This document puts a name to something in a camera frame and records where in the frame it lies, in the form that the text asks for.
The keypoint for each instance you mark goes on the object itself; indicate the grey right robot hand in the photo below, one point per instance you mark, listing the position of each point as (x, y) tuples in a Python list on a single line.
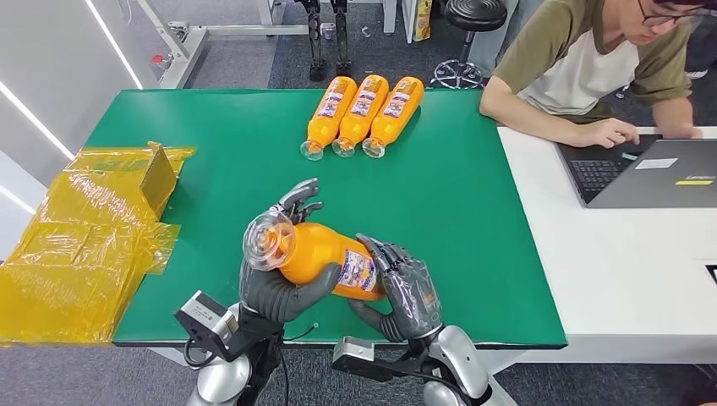
[(412, 297)]

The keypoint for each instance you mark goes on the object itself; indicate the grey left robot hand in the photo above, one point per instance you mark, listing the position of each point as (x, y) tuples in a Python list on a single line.
[(269, 297)]

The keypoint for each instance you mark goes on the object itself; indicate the person's right hand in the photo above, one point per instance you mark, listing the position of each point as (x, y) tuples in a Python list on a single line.
[(608, 132)]

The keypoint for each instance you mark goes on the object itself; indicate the orange juice bottle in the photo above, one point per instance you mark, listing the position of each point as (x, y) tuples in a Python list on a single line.
[(316, 252), (394, 112), (360, 112), (329, 115)]

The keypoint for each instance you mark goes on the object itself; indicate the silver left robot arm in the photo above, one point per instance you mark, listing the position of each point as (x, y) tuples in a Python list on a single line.
[(224, 384)]

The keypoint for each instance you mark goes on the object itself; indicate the grey laptop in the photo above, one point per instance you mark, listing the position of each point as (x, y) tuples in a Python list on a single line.
[(655, 179)]

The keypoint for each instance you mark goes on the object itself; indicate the person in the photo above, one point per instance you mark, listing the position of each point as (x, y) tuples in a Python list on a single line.
[(566, 61)]

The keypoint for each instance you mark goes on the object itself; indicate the green table mat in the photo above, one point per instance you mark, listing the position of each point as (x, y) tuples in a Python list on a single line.
[(420, 213)]

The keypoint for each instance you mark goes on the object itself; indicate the white shoe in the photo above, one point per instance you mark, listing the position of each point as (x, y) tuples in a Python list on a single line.
[(696, 74)]

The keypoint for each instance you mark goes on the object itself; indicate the black round stool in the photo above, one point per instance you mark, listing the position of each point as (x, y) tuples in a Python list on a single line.
[(475, 14)]

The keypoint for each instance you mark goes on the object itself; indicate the yellow film wrapped cardboard box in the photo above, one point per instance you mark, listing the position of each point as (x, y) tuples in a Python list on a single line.
[(61, 252)]

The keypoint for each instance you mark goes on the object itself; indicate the yellow printed carton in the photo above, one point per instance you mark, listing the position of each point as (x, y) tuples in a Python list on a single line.
[(423, 19)]

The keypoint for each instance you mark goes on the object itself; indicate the black robot leg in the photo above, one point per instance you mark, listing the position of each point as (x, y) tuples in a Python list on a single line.
[(342, 33), (315, 33)]

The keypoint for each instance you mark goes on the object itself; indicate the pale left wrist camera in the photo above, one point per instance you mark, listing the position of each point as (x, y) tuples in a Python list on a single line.
[(204, 319)]

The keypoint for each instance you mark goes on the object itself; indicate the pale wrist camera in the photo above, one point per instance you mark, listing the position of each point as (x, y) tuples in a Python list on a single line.
[(355, 356), (204, 319)]

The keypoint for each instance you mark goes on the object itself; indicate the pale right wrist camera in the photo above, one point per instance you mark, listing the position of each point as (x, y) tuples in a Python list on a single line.
[(355, 356)]

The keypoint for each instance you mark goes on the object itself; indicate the white metal stand frame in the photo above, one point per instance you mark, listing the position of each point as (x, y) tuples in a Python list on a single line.
[(185, 56)]

